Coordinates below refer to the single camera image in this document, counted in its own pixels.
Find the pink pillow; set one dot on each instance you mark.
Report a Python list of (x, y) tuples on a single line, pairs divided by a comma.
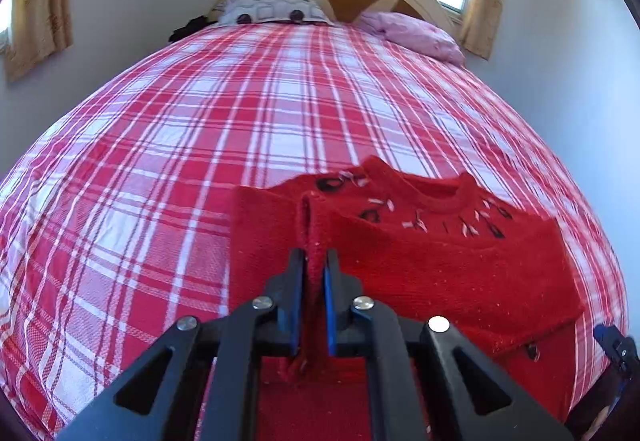
[(415, 33)]

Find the red knitted sweater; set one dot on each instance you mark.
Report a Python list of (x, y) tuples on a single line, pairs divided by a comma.
[(425, 271)]

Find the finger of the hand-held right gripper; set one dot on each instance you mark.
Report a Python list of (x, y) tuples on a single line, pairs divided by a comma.
[(617, 346)]

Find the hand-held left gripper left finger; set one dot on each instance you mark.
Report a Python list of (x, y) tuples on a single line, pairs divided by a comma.
[(295, 306)]

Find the red plaid bed sheet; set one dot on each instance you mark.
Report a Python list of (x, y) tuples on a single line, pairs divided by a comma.
[(200, 121)]

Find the white patterned pillow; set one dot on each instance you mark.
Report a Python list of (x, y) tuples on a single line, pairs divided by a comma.
[(265, 8)]

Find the dark cloth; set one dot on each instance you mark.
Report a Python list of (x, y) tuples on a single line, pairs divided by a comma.
[(190, 27)]

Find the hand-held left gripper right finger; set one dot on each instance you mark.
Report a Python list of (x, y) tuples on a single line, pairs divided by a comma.
[(330, 313)]

